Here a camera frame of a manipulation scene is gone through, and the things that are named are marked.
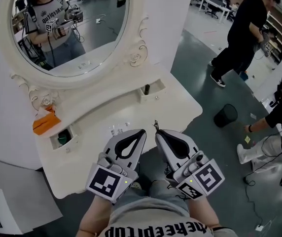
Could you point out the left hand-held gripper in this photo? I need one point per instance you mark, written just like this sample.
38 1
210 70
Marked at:
104 181

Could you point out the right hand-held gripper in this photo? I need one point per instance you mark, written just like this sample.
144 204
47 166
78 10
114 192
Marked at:
207 176

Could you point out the small black bottle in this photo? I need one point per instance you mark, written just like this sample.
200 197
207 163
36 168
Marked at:
146 89

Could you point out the person's left forearm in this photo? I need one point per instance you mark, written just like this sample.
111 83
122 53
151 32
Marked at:
91 216

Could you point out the person's right forearm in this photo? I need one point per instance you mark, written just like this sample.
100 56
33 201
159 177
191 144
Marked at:
202 211

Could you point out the white vanity table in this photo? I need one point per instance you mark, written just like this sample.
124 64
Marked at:
81 169

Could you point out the clear printed label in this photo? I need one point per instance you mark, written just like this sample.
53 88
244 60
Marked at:
117 131

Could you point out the person's white shoe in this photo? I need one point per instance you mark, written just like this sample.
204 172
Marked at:
136 185

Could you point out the person's jeans legs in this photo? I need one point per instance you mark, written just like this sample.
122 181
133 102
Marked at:
155 190

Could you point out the black mesh waste bin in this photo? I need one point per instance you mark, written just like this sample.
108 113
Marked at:
226 115

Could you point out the dark green round jar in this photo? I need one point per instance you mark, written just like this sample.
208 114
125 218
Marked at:
62 137

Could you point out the yellow sticky note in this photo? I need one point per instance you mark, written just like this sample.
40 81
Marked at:
247 139

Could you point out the person's grey printed shirt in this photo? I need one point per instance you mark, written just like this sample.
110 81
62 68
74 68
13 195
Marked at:
155 218

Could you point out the orange tissue pack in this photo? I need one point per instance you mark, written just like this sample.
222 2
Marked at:
45 123

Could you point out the small white paper scrap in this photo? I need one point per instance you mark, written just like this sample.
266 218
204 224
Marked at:
253 116

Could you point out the small blue container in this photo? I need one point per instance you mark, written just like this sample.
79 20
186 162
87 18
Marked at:
243 75

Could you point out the white power adapter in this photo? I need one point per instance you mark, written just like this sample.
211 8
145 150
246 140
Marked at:
259 227

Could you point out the white box black label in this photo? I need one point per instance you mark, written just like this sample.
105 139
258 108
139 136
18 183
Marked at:
12 206

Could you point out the black office chair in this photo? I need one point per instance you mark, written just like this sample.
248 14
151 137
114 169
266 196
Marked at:
212 10

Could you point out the white office desk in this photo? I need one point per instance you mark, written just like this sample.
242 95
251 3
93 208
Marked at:
221 6

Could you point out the oval mirror white ornate frame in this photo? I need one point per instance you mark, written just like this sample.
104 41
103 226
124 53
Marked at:
69 83

